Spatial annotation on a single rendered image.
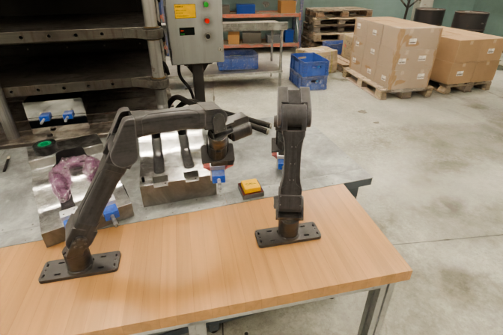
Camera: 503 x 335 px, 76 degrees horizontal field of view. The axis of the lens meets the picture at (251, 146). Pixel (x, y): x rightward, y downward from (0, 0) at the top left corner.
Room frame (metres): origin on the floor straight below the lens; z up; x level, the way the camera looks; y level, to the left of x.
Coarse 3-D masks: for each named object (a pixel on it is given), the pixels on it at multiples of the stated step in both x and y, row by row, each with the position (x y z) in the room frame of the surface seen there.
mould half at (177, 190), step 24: (144, 144) 1.14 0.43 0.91; (168, 144) 1.16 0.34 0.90; (192, 144) 1.17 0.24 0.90; (144, 168) 1.00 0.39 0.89; (168, 168) 1.00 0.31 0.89; (192, 168) 0.99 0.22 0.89; (144, 192) 0.89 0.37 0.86; (168, 192) 0.91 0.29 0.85; (192, 192) 0.93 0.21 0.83; (216, 192) 0.96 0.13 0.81
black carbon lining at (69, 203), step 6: (66, 150) 1.10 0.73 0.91; (72, 150) 1.11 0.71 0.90; (78, 150) 1.11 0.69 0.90; (84, 150) 1.11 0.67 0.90; (60, 156) 1.08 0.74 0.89; (66, 156) 1.09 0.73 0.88; (72, 198) 0.86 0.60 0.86; (60, 204) 0.83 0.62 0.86; (66, 204) 0.83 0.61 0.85; (72, 204) 0.83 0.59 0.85
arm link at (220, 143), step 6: (228, 126) 0.83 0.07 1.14; (210, 132) 0.82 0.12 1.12; (222, 132) 0.82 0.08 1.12; (228, 132) 0.82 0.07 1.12; (210, 138) 0.80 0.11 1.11; (216, 138) 0.80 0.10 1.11; (222, 138) 0.80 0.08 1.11; (210, 144) 0.81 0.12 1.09; (216, 144) 0.80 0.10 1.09; (222, 144) 0.81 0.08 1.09
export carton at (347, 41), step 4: (344, 36) 6.17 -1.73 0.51; (348, 36) 6.03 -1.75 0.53; (352, 36) 6.01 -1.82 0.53; (344, 40) 6.13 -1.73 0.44; (348, 40) 5.98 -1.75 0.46; (352, 40) 5.84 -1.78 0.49; (344, 44) 6.09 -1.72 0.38; (348, 44) 5.94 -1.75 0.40; (344, 48) 6.06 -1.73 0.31; (348, 48) 5.90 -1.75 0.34; (344, 52) 6.03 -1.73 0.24; (348, 52) 5.88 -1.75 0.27; (344, 56) 6.03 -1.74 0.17; (348, 56) 5.87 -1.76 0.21
